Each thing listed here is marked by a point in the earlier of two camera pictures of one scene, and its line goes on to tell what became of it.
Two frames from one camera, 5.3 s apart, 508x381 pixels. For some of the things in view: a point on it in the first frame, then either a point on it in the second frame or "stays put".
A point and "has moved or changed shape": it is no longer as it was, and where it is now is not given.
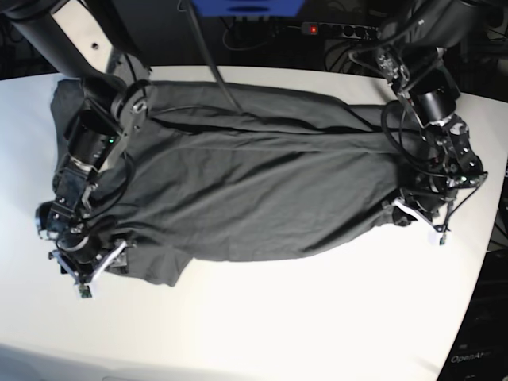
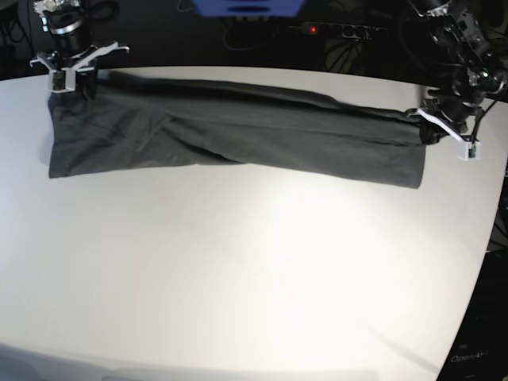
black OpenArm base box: [480, 350] stays put
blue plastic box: [248, 8] stays put
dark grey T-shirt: [221, 171] has moved or changed shape
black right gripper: [427, 194] to [454, 108]
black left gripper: [84, 248] to [73, 43]
